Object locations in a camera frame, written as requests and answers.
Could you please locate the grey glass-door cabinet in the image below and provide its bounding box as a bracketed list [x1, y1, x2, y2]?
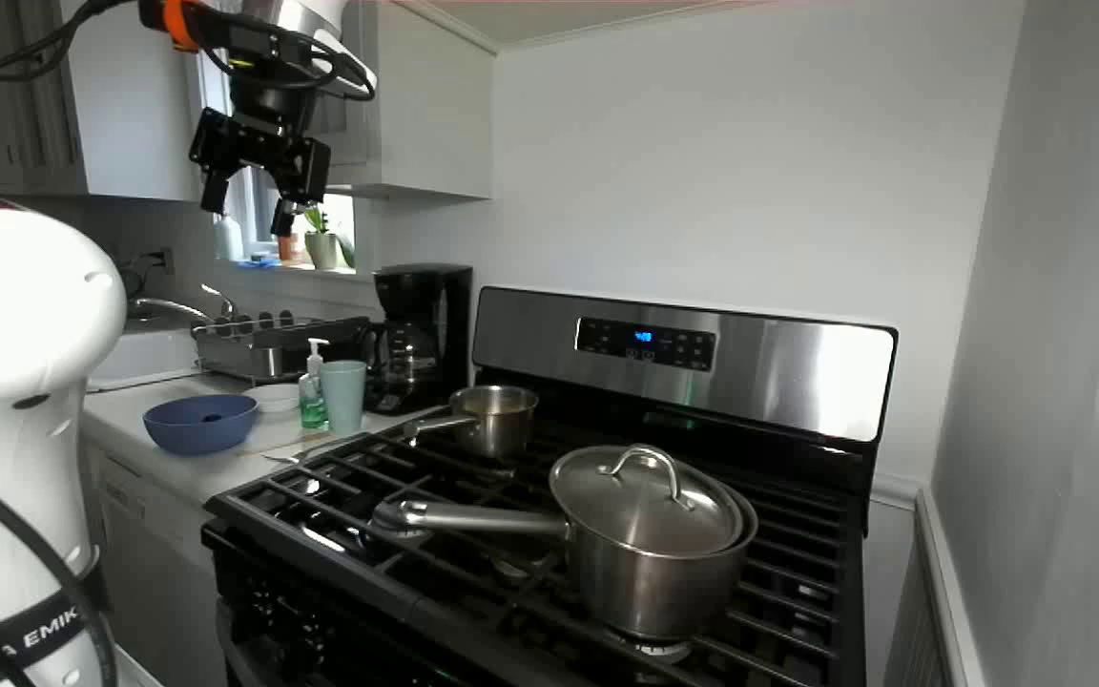
[0, 0, 205, 205]

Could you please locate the kitchen window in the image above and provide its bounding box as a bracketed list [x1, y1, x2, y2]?
[194, 51, 363, 276]

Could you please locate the green hand wash pump bottle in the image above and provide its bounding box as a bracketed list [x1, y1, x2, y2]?
[296, 331, 333, 438]

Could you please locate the orange cable strap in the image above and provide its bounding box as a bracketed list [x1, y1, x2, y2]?
[135, 0, 217, 59]

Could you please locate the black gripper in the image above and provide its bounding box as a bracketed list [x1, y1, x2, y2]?
[189, 74, 333, 241]

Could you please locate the chrome kitchen faucet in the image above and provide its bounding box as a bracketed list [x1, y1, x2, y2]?
[128, 284, 245, 330]

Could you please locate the potted green plant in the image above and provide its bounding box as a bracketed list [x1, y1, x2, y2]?
[297, 203, 358, 276]

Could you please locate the wall power outlet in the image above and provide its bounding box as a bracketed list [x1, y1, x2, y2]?
[109, 241, 179, 304]

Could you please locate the steel dish rack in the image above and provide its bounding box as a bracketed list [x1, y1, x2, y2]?
[189, 308, 377, 385]

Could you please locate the small steel saucepan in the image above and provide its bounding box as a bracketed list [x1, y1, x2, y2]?
[401, 381, 544, 466]

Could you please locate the grey-teal plastic cup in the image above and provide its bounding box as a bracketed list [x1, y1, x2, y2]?
[321, 358, 376, 438]

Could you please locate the black coffee maker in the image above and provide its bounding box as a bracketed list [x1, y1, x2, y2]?
[366, 259, 476, 416]

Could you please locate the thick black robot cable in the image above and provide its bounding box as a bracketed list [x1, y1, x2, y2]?
[0, 456, 124, 687]

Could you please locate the blue bowl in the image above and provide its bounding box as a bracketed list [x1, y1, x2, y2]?
[140, 395, 264, 462]

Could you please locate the large steel pot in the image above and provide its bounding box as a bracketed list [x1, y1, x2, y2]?
[376, 475, 765, 647]

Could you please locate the white wall cabinet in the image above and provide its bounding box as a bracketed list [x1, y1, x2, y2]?
[319, 0, 495, 205]

